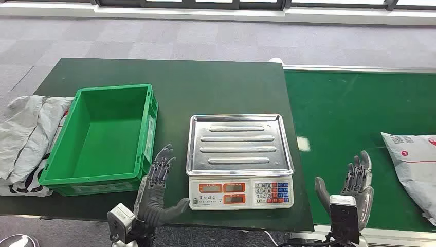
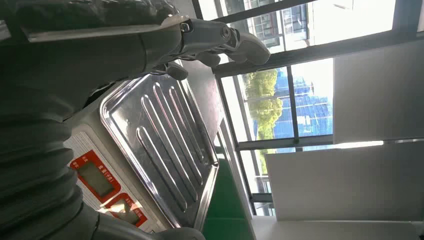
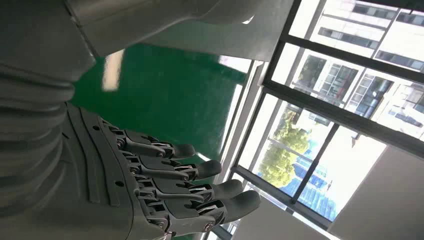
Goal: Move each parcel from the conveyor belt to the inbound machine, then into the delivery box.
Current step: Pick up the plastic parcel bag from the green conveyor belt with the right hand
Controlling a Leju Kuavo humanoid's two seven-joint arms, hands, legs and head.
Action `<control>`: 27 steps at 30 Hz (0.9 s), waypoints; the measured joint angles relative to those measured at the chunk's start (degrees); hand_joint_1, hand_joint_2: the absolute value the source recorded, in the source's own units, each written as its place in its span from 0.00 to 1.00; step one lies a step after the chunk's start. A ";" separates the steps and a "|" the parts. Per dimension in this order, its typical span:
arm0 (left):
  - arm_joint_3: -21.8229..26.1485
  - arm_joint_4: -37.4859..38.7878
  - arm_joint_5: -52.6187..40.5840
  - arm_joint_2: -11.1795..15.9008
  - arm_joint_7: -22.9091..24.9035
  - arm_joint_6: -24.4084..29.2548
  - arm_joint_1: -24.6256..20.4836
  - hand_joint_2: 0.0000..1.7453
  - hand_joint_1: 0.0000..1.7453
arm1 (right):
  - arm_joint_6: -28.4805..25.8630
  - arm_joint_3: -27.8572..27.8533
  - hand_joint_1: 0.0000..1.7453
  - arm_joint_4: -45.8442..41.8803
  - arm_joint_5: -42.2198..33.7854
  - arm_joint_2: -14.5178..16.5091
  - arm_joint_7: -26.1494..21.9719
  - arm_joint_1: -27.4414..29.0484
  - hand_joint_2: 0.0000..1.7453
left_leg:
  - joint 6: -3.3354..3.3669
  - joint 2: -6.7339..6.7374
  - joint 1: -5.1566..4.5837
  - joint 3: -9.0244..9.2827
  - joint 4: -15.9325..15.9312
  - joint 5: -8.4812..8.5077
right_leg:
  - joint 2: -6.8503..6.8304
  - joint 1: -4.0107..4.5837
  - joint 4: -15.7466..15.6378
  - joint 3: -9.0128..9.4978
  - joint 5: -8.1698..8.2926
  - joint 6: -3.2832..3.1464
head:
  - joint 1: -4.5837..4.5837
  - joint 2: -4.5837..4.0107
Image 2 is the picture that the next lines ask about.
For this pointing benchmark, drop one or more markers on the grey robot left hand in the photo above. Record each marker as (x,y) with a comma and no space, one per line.
(73,63)

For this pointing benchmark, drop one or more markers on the green conveyor belt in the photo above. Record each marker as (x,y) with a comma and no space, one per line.
(228,202)

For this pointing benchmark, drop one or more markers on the steel scale pan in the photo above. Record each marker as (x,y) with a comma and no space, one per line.
(165,142)

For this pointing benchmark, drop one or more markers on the white electronic weighing scale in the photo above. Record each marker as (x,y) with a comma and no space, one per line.
(99,185)

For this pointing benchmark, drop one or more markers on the white panel board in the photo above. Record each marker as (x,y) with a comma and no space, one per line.
(331,231)
(377,96)
(344,185)

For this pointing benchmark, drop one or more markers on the dark window frame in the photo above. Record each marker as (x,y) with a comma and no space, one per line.
(298,53)

